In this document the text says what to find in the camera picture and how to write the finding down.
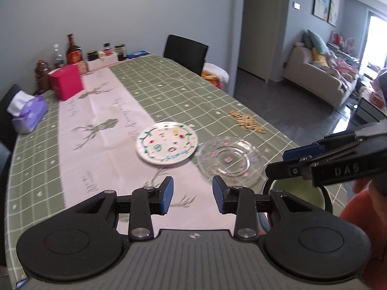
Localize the white cloth on stool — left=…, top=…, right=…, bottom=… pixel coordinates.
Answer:
left=203, top=62, right=230, bottom=84

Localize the teal cushion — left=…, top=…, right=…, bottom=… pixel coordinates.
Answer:
left=308, top=30, right=329, bottom=55

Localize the pile of seeds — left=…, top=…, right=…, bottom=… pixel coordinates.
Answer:
left=229, top=111, right=266, bottom=134

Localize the brown ceramic jar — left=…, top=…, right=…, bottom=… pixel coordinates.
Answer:
left=34, top=60, right=51, bottom=96

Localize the red gift box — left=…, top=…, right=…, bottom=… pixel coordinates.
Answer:
left=48, top=65, right=83, bottom=101

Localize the wall picture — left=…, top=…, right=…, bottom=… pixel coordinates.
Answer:
left=327, top=0, right=340, bottom=27
left=313, top=0, right=331, bottom=22

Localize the green checked tablecloth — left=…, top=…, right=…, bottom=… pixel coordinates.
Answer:
left=5, top=56, right=295, bottom=285

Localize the beige sofa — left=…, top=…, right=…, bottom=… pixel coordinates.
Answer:
left=283, top=46, right=358, bottom=108

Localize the black chair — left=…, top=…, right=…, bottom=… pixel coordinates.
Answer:
left=163, top=34, right=208, bottom=76
left=0, top=84, right=21, bottom=152

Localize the clear glass plate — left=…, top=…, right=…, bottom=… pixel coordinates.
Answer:
left=197, top=136, right=264, bottom=187

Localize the tall dark jar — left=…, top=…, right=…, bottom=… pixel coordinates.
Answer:
left=114, top=43, right=127, bottom=61

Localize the far left black chair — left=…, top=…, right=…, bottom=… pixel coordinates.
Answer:
left=0, top=84, right=21, bottom=152

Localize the green ceramic bowl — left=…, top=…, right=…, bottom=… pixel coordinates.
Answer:
left=270, top=177, right=326, bottom=210

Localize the clear plastic bottle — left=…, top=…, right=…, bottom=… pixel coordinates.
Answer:
left=52, top=44, right=64, bottom=69

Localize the white condiment box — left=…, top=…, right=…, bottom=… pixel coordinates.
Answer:
left=86, top=52, right=119, bottom=72

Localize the blue packet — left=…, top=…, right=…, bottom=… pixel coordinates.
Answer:
left=127, top=51, right=149, bottom=60

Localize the purple tissue box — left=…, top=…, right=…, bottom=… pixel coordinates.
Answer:
left=7, top=90, right=49, bottom=134

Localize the wall picture right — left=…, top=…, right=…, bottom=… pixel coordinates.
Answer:
left=327, top=0, right=340, bottom=27

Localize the blue steel bowl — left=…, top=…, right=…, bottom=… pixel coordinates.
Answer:
left=256, top=177, right=333, bottom=236

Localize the dark glass jar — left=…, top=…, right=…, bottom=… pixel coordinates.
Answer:
left=87, top=51, right=99, bottom=62

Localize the person's right hand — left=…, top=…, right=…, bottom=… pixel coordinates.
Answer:
left=353, top=177, right=386, bottom=207

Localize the pink table runner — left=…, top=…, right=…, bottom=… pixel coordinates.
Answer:
left=58, top=68, right=236, bottom=232

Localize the right black chair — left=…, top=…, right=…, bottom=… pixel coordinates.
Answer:
left=163, top=34, right=208, bottom=76

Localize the beige wooden door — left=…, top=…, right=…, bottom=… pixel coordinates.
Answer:
left=238, top=0, right=289, bottom=82

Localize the painted white ceramic plate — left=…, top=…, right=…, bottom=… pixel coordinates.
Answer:
left=136, top=122, right=199, bottom=166

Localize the brown liquor bottle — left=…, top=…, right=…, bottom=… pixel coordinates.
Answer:
left=66, top=33, right=83, bottom=64

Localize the wall picture left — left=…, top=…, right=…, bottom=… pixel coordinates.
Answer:
left=313, top=0, right=331, bottom=22

